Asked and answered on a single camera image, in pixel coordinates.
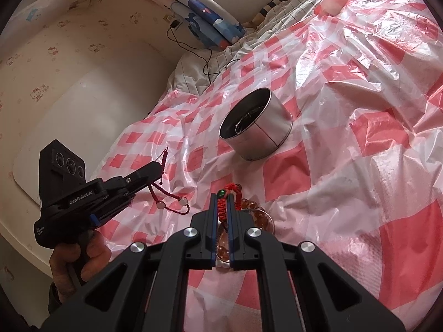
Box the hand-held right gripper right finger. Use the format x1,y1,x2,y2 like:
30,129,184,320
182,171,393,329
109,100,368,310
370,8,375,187
226,198,406,332

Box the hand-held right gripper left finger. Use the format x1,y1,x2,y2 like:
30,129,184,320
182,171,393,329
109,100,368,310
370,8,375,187
40,194,219,332

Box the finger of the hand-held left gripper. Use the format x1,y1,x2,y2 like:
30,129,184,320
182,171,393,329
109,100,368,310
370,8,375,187
93,179,164,229
119,162,165,189

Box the amber bead bracelet red knot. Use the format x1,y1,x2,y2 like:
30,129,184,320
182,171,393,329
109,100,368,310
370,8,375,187
214,183,276,269

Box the red cord bracelet white beads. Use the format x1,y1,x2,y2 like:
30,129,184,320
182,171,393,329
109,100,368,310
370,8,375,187
147,147,192,216

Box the round metal tin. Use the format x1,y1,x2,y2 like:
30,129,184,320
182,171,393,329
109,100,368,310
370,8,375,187
218,88,294,162

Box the thin dark bracelet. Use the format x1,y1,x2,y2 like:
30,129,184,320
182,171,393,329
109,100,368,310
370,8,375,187
231,110,258,135

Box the person's left hand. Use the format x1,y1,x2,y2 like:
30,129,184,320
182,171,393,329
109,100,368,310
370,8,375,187
48,230,112,305

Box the white board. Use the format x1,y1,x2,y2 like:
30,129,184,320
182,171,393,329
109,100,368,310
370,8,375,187
12,72,167,212

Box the red white checked plastic sheet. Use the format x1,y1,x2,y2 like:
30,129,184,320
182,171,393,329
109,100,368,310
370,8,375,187
82,0,443,332

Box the blue cartoon curtain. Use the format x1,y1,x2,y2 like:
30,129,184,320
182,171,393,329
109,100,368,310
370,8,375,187
169,0,247,50

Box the white blue plastic package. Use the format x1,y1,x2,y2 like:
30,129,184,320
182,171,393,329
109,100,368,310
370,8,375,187
10,0,74,36

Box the striped pillow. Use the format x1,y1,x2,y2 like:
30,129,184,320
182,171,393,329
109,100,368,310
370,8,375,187
241,0,302,28

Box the black charging cable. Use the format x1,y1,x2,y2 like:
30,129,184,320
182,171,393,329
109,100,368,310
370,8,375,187
167,20,240,84

